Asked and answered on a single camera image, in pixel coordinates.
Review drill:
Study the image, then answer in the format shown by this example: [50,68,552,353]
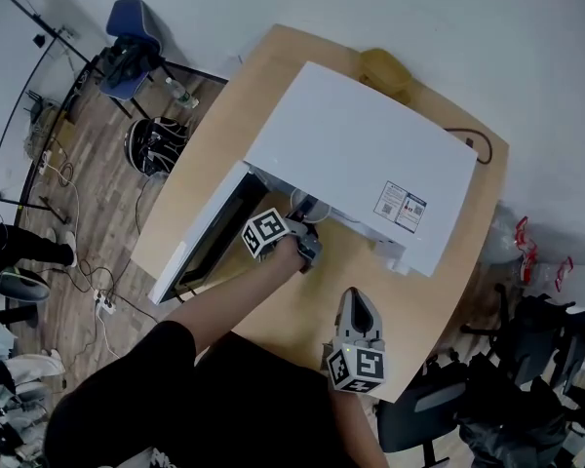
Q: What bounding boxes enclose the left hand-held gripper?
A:
[241,196,324,276]

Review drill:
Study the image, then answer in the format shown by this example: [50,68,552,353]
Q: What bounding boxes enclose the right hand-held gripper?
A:
[325,287,388,395]

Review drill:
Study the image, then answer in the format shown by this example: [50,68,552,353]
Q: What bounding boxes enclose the clear white bowl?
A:
[289,187,333,224]

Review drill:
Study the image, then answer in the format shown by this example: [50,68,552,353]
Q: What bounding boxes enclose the white microwave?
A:
[147,60,480,307]

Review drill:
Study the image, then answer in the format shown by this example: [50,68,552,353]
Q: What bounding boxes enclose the person's right forearm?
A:
[328,383,392,468]

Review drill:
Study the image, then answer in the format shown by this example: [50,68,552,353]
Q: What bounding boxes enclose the person's left forearm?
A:
[164,239,304,361]

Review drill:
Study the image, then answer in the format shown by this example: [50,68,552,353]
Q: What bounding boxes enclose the black office chair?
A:
[375,358,472,468]
[460,283,585,411]

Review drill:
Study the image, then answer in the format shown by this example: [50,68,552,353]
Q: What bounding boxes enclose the yellow plastic container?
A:
[359,47,414,105]

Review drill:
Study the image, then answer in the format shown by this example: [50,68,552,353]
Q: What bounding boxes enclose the black and white backpack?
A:
[123,116,190,178]

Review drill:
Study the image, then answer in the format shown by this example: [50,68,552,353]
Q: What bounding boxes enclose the clear plastic bottle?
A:
[164,76,200,110]

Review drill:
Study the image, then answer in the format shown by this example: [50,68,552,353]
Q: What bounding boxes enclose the clear red printed plastic bags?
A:
[485,201,577,294]

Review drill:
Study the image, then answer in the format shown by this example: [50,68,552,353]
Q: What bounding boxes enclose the black bag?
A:
[455,358,571,468]

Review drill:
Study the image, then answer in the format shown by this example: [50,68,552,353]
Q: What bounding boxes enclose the person's black shirt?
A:
[42,319,387,468]

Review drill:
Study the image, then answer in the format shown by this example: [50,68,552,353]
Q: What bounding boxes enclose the black clothes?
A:
[100,35,166,88]

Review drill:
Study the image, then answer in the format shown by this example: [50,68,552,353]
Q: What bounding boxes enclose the blue chair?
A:
[98,0,166,119]

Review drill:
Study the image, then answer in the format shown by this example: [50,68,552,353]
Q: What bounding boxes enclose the black framed whiteboard stand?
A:
[0,0,104,224]

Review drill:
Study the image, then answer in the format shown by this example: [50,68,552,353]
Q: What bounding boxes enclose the pile of clothes and bags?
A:
[0,347,68,468]

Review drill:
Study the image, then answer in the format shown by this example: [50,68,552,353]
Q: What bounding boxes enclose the black power cable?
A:
[442,127,494,166]

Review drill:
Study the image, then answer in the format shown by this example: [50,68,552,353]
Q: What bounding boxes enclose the tangle of cables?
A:
[22,93,62,158]

